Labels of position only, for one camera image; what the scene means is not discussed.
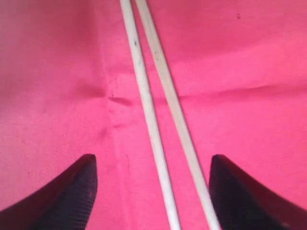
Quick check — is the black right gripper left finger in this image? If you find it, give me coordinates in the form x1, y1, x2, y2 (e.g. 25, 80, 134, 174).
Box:
0, 154, 97, 230

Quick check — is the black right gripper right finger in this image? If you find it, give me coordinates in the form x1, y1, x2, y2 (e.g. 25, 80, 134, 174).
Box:
209, 154, 307, 230

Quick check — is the lower wooden chopstick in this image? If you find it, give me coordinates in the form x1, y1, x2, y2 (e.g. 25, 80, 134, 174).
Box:
120, 0, 181, 230

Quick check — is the wooden chopstick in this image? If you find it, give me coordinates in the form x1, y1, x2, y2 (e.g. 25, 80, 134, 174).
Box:
136, 0, 220, 230
120, 0, 181, 230

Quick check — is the upper wooden chopstick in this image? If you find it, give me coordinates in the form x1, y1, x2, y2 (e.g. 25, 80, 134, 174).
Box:
136, 0, 220, 230

